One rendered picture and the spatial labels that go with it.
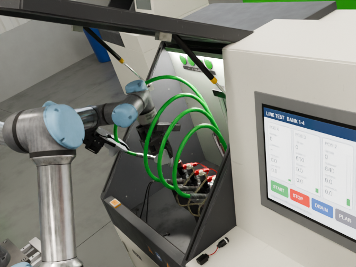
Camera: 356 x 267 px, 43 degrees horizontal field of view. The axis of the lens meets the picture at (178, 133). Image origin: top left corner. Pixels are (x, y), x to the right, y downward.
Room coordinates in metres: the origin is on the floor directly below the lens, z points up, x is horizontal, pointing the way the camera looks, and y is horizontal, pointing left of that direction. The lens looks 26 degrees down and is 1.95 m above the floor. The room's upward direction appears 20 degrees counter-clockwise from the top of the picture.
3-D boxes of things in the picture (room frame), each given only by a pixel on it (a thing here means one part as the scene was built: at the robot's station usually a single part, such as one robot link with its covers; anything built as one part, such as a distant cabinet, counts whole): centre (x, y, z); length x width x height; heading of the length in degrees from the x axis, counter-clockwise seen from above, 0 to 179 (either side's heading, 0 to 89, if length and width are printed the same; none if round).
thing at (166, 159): (1.49, 0.08, 1.14); 0.06 x 0.03 x 0.09; 115
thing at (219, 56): (1.64, -0.20, 1.43); 0.54 x 0.03 x 0.02; 25
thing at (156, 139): (1.51, 0.09, 1.25); 0.09 x 0.08 x 0.12; 115
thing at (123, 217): (1.43, 0.25, 0.87); 0.62 x 0.04 x 0.16; 25
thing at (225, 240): (1.11, 0.02, 0.99); 0.12 x 0.02 x 0.02; 116
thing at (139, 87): (1.51, 0.08, 1.41); 0.09 x 0.08 x 0.11; 151
